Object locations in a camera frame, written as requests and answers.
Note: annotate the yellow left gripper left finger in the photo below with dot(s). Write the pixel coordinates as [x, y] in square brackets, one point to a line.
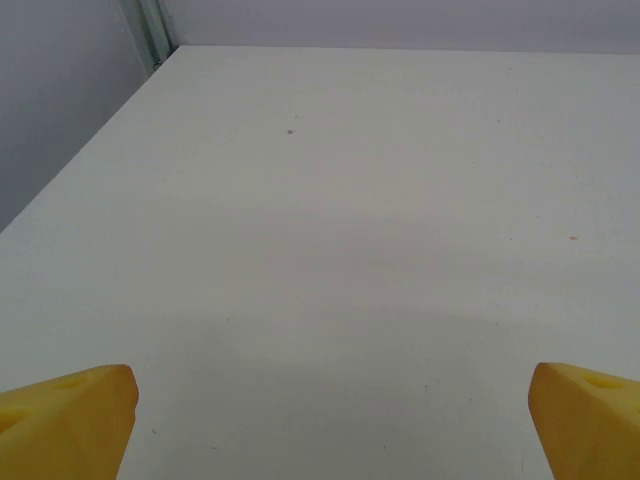
[70, 430]

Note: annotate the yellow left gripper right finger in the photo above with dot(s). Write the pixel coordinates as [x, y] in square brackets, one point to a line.
[590, 430]

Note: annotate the aluminium frame post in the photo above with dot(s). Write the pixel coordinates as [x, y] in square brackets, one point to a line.
[152, 30]

